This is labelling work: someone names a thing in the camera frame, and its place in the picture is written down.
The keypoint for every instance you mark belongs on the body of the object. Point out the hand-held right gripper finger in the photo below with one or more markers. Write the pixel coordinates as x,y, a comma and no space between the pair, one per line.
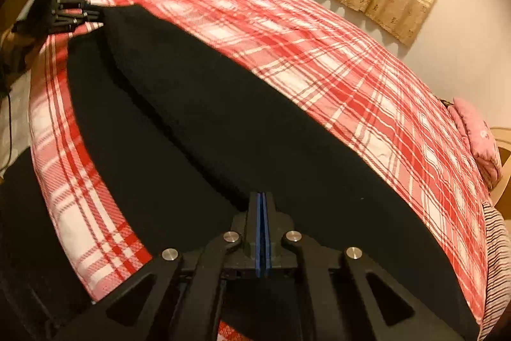
266,237
257,237

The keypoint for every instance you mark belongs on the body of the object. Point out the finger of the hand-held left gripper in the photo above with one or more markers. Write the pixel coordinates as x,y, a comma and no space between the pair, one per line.
80,5
80,22

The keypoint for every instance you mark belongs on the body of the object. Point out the black pants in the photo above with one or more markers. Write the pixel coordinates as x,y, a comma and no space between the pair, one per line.
199,105

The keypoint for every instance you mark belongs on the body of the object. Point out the person's left forearm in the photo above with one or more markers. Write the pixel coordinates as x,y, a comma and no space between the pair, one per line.
16,49

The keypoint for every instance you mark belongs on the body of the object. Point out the red plaid bed sheet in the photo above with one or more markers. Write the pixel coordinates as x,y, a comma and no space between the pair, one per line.
319,57

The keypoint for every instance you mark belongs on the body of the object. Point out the striped pillow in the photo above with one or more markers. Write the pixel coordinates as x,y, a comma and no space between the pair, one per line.
497,265

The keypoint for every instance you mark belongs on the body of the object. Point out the pink folded blanket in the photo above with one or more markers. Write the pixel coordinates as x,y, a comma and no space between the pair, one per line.
477,137

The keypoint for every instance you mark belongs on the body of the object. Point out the cream wooden headboard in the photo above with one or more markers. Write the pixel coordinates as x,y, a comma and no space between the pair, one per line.
504,173

